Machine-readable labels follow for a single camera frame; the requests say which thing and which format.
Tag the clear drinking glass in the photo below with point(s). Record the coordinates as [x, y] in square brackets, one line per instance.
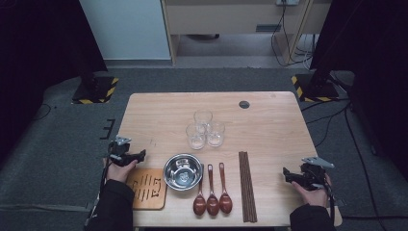
[203, 117]
[215, 134]
[196, 138]

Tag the white power strip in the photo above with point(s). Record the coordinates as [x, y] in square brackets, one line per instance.
[287, 2]

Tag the stainless steel bowl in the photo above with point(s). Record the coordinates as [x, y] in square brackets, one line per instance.
[183, 171]

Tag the row of dark chopsticks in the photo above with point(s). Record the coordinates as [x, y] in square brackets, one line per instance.
[247, 189]

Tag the person's right hand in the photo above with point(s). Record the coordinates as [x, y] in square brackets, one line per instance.
[316, 197]

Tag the white panel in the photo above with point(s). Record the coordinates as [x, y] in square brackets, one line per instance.
[128, 29]

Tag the brown wooden spoon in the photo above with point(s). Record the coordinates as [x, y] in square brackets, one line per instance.
[212, 204]
[225, 202]
[199, 205]

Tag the black stand with striped base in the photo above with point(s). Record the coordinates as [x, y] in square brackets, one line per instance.
[316, 89]
[96, 91]

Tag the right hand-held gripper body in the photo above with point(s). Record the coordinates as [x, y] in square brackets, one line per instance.
[312, 176]

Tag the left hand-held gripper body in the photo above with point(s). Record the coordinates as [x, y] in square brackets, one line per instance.
[119, 153]

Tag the dark curtain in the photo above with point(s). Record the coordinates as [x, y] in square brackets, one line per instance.
[378, 48]
[38, 48]

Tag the wooden slotted coaster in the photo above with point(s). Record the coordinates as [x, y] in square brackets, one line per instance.
[147, 200]

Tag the light wooden cabinet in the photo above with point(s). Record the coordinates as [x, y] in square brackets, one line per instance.
[224, 19]

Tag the person's left hand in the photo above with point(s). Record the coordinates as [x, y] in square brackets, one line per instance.
[118, 173]

